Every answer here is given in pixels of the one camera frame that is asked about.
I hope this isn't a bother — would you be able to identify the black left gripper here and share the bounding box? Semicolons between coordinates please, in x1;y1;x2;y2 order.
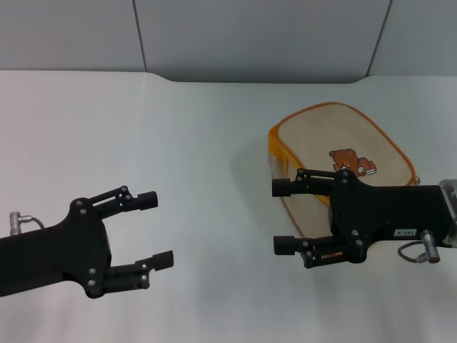
0;184;176;299

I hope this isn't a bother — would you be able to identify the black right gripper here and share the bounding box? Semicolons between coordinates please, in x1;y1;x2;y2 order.
271;166;451;270

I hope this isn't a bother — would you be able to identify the beige food bag bear print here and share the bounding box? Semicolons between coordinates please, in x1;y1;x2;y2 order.
267;101;419;239

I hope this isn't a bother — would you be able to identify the right gripper cable metal plug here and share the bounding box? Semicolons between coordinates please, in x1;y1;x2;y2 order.
398;230;441;265

